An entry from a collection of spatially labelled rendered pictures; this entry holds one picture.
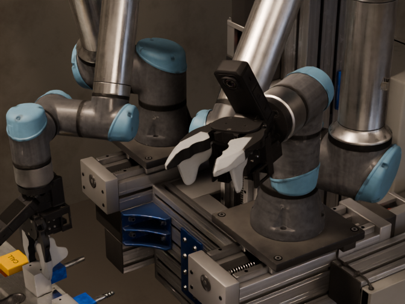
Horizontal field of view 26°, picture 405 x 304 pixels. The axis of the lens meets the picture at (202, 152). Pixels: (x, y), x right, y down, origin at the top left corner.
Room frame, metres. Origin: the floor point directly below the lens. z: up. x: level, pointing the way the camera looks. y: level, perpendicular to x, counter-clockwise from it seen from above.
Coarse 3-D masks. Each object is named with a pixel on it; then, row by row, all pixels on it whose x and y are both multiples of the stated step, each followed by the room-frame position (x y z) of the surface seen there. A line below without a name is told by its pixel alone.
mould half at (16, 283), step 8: (0, 280) 1.53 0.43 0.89; (8, 280) 1.53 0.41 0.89; (16, 280) 1.53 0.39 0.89; (24, 280) 1.53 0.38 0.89; (0, 288) 1.51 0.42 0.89; (8, 288) 1.50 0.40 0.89; (16, 288) 1.50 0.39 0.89; (24, 288) 1.50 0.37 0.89; (0, 296) 1.48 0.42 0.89; (32, 296) 1.48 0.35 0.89; (48, 296) 1.48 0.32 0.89; (56, 296) 1.48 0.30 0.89
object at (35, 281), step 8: (80, 256) 1.57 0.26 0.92; (32, 264) 1.52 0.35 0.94; (64, 264) 1.54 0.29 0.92; (72, 264) 1.55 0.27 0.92; (24, 272) 1.51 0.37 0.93; (32, 272) 1.49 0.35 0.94; (40, 272) 1.49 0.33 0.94; (56, 272) 1.51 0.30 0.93; (64, 272) 1.52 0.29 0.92; (32, 280) 1.48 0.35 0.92; (40, 280) 1.48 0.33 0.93; (48, 280) 1.49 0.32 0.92; (56, 280) 1.51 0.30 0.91; (32, 288) 1.49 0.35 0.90; (40, 288) 1.48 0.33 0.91; (48, 288) 1.49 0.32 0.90
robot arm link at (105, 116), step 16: (112, 0) 1.66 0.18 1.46; (128, 0) 1.66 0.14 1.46; (112, 16) 1.65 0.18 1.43; (128, 16) 1.65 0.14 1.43; (112, 32) 1.63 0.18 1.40; (128, 32) 1.64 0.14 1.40; (112, 48) 1.62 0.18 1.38; (128, 48) 1.63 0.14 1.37; (96, 64) 1.62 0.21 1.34; (112, 64) 1.60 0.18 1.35; (128, 64) 1.62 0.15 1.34; (96, 80) 1.60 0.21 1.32; (112, 80) 1.59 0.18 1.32; (128, 80) 1.61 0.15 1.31; (96, 96) 1.59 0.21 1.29; (112, 96) 1.58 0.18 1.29; (128, 96) 1.60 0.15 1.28; (80, 112) 1.57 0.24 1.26; (96, 112) 1.57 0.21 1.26; (112, 112) 1.56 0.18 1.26; (128, 112) 1.56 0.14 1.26; (80, 128) 1.56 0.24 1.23; (96, 128) 1.56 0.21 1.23; (112, 128) 1.55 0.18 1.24; (128, 128) 1.55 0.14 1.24
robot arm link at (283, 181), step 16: (288, 144) 1.20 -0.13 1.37; (304, 144) 1.19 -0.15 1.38; (320, 144) 1.22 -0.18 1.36; (288, 160) 1.20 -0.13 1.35; (304, 160) 1.19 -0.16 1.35; (272, 176) 1.22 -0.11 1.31; (288, 176) 1.20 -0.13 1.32; (304, 176) 1.19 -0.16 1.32; (288, 192) 1.20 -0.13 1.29; (304, 192) 1.20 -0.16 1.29
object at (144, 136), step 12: (144, 108) 1.90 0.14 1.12; (156, 108) 1.89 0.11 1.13; (168, 108) 1.89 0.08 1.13; (180, 108) 1.90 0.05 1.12; (144, 120) 1.89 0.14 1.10; (156, 120) 1.89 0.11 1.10; (168, 120) 1.88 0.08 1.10; (180, 120) 1.90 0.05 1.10; (144, 132) 1.88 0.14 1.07; (156, 132) 1.89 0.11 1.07; (168, 132) 1.87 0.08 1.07; (180, 132) 1.88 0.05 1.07; (144, 144) 1.88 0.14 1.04; (156, 144) 1.87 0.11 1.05; (168, 144) 1.87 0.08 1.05
